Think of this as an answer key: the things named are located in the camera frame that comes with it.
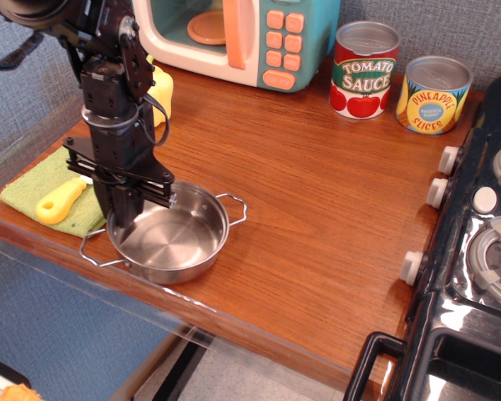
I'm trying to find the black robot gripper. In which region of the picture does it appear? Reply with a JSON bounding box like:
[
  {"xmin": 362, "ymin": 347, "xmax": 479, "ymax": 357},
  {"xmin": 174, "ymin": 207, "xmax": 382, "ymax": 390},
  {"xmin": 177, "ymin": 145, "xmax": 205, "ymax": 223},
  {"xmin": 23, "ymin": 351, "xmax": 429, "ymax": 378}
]
[{"xmin": 63, "ymin": 106, "xmax": 176, "ymax": 228}]

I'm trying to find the stainless steel two-handled pot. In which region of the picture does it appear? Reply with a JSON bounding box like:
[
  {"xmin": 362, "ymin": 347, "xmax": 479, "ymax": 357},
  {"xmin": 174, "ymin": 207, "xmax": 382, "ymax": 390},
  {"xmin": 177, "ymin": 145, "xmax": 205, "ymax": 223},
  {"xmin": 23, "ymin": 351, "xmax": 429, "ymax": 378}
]
[{"xmin": 79, "ymin": 181, "xmax": 248, "ymax": 285}]

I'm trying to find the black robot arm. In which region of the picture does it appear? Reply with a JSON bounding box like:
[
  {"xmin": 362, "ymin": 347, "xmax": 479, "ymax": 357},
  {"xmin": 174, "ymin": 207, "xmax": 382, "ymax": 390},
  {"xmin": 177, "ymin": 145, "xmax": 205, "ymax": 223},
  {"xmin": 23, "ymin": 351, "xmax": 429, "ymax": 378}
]
[{"xmin": 0, "ymin": 1, "xmax": 175, "ymax": 228}]

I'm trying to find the green cloth napkin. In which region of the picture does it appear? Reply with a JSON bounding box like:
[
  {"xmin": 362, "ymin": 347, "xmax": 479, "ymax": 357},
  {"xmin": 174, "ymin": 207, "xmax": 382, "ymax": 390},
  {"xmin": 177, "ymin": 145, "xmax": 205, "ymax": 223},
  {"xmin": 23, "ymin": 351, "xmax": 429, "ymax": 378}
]
[{"xmin": 0, "ymin": 148, "xmax": 105, "ymax": 237}]

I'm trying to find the yellow toy bell pepper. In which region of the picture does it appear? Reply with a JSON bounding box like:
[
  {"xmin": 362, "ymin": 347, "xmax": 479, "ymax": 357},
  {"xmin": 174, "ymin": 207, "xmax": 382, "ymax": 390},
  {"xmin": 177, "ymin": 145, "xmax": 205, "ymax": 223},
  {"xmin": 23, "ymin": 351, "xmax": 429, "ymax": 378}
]
[{"xmin": 147, "ymin": 55, "xmax": 174, "ymax": 127}]

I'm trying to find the orange plate inside microwave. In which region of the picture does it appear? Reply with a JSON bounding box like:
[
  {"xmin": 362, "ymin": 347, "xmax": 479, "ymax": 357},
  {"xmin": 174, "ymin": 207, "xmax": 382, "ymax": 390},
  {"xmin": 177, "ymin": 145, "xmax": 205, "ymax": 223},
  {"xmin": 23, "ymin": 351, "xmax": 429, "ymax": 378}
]
[{"xmin": 187, "ymin": 10, "xmax": 225, "ymax": 46}]

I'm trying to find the orange object bottom left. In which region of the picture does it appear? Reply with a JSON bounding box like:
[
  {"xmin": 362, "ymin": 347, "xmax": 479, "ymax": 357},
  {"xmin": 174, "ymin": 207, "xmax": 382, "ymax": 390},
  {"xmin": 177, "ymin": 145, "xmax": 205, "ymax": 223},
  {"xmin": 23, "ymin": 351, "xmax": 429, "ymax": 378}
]
[{"xmin": 0, "ymin": 383, "xmax": 43, "ymax": 401}]

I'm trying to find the teal toy microwave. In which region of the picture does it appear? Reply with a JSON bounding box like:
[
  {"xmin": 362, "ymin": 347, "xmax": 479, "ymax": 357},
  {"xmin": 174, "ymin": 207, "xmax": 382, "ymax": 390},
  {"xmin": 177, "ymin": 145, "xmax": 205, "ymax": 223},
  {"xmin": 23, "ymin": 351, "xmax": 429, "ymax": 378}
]
[{"xmin": 133, "ymin": 0, "xmax": 341, "ymax": 93}]

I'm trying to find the tomato sauce can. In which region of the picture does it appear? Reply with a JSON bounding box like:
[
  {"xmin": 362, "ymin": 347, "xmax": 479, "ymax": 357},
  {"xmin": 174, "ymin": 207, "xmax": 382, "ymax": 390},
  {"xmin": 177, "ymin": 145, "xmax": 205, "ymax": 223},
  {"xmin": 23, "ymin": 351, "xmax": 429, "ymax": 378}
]
[{"xmin": 329, "ymin": 20, "xmax": 402, "ymax": 119}]

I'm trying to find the white stove knob lower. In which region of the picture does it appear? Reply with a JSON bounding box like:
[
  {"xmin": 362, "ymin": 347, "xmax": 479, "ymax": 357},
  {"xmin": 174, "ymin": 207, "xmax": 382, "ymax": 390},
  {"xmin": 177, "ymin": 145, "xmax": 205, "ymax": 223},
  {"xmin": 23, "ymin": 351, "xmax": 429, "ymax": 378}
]
[{"xmin": 399, "ymin": 251, "xmax": 424, "ymax": 287}]

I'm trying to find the white stove knob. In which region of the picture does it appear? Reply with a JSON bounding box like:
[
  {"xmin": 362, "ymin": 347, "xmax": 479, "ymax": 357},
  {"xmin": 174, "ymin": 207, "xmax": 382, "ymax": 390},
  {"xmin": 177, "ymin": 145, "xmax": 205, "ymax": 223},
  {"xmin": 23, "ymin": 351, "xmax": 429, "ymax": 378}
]
[
  {"xmin": 438, "ymin": 146, "xmax": 460, "ymax": 175},
  {"xmin": 426, "ymin": 178, "xmax": 448, "ymax": 209},
  {"xmin": 399, "ymin": 251, "xmax": 424, "ymax": 287}
]

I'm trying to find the white stove knob middle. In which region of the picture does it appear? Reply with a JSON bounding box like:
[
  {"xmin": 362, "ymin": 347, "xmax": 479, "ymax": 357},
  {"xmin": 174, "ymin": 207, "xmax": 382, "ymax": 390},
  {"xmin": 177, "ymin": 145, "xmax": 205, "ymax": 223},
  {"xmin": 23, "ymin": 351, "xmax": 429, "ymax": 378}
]
[{"xmin": 426, "ymin": 178, "xmax": 448, "ymax": 209}]

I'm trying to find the white stove knob upper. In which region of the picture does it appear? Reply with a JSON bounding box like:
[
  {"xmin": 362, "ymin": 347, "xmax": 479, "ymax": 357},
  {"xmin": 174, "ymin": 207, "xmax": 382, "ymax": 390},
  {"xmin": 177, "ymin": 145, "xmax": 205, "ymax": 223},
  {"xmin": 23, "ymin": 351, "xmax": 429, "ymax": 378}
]
[{"xmin": 438, "ymin": 146, "xmax": 460, "ymax": 175}]

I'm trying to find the pineapple slices can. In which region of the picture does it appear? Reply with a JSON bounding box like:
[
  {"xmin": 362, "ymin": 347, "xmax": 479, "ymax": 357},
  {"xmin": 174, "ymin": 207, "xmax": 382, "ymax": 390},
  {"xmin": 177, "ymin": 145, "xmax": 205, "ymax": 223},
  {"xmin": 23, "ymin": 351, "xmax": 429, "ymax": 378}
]
[{"xmin": 396, "ymin": 55, "xmax": 473, "ymax": 135}]

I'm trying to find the black toy stove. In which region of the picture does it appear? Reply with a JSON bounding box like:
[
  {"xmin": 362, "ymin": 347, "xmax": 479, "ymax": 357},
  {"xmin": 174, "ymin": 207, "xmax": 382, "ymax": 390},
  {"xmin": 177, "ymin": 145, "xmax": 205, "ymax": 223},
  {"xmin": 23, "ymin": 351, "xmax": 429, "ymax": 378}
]
[{"xmin": 345, "ymin": 76, "xmax": 501, "ymax": 400}]

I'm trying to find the yellow-handled toy knife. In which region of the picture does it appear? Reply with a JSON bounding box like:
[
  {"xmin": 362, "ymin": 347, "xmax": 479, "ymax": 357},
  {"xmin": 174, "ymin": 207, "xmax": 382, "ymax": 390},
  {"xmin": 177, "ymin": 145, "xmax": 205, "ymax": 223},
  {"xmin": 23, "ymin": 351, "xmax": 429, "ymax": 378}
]
[{"xmin": 34, "ymin": 175, "xmax": 93, "ymax": 225}]

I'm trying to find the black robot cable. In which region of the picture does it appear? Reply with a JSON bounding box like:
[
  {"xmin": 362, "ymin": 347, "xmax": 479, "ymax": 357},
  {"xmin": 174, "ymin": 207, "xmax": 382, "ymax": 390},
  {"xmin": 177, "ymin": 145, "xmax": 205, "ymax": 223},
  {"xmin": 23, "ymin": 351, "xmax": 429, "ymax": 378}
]
[{"xmin": 0, "ymin": 31, "xmax": 45, "ymax": 71}]

